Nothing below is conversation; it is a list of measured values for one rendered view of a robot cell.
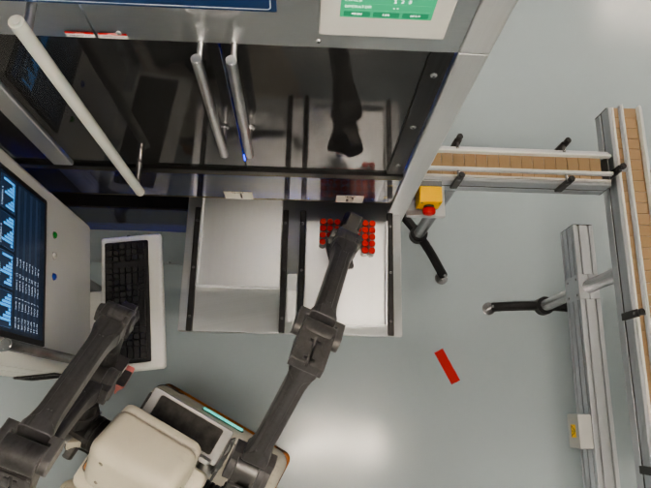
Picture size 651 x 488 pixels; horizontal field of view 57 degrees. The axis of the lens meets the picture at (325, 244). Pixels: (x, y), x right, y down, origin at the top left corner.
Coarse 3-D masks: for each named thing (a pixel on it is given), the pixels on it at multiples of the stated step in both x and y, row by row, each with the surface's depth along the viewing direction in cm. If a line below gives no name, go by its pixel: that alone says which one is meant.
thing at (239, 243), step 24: (216, 216) 194; (240, 216) 194; (264, 216) 195; (216, 240) 192; (240, 240) 192; (264, 240) 192; (216, 264) 190; (240, 264) 190; (264, 264) 190; (240, 288) 188; (264, 288) 187
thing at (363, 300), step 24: (312, 240) 193; (384, 240) 194; (312, 264) 191; (360, 264) 192; (384, 264) 192; (312, 288) 189; (360, 288) 189; (384, 288) 190; (336, 312) 187; (360, 312) 187; (384, 312) 188
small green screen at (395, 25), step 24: (336, 0) 93; (360, 0) 93; (384, 0) 93; (408, 0) 93; (432, 0) 93; (456, 0) 93; (336, 24) 99; (360, 24) 99; (384, 24) 99; (408, 24) 99; (432, 24) 98
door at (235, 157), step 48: (0, 48) 111; (48, 48) 111; (96, 48) 111; (144, 48) 110; (192, 48) 110; (48, 96) 128; (96, 96) 128; (144, 96) 127; (192, 96) 127; (96, 144) 151; (144, 144) 150; (192, 144) 150; (240, 144) 150
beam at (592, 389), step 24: (576, 240) 232; (576, 264) 229; (576, 288) 229; (576, 312) 228; (600, 312) 225; (576, 336) 228; (600, 336) 222; (576, 360) 227; (600, 360) 220; (576, 384) 226; (600, 384) 217; (576, 408) 226; (600, 408) 215; (600, 432) 213; (600, 456) 212; (600, 480) 208
